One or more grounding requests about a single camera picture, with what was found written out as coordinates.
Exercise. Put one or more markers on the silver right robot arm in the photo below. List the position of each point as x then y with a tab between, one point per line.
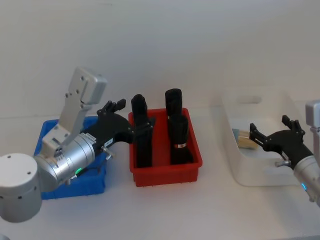
306	170

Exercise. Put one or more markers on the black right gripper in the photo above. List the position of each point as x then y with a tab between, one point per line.
287	143

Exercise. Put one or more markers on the blue plastic bin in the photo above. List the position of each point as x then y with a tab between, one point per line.
96	186

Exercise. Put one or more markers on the red plastic bin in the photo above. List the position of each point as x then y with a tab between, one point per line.
162	175

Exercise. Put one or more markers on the white plastic bin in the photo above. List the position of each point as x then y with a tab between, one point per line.
250	172

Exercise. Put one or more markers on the beige wooden brush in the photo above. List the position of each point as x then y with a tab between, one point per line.
246	143

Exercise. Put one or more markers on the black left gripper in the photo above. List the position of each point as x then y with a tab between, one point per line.
110	127

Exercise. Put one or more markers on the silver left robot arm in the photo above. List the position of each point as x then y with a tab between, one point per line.
75	155

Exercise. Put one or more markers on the black folded umbrella red band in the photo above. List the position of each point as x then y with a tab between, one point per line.
180	135

